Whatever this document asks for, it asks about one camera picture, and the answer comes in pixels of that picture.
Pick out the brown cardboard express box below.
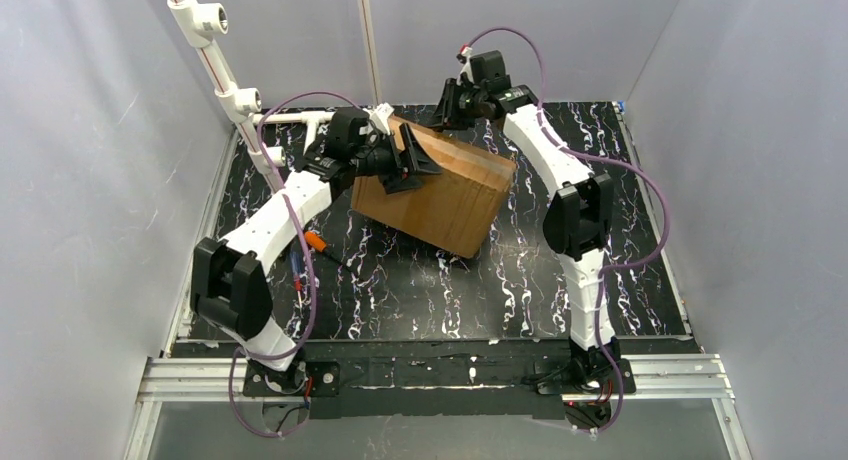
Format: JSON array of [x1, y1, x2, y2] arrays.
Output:
[[351, 123, 517, 258]]

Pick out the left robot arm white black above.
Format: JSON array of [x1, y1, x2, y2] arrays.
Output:
[[190, 104, 443, 372]]

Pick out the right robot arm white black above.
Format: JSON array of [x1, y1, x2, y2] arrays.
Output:
[[432, 46, 615, 384]]

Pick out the blue red small screwdriver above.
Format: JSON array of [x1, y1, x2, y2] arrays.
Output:
[[288, 250, 306, 310]]

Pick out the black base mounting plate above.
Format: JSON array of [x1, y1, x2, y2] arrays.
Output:
[[236, 338, 617, 419]]

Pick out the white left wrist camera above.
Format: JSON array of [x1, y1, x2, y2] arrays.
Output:
[[366, 103, 394, 135]]

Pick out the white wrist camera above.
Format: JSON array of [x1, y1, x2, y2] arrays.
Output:
[[366, 103, 394, 135], [456, 44, 476, 85]]

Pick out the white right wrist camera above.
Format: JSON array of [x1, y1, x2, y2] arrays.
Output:
[[456, 44, 476, 85]]

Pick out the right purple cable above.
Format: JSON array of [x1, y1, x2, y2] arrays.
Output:
[[463, 26, 672, 438]]

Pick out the purple cable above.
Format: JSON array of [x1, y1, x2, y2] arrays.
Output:
[[463, 26, 672, 438], [227, 91, 362, 440]]

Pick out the orange handled screwdriver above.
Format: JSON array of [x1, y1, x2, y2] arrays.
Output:
[[304, 231, 357, 276]]

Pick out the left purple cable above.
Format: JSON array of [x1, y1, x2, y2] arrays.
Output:
[[227, 91, 362, 440]]

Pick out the white pvc pipe frame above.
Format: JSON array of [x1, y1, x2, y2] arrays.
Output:
[[165, 0, 383, 190]]

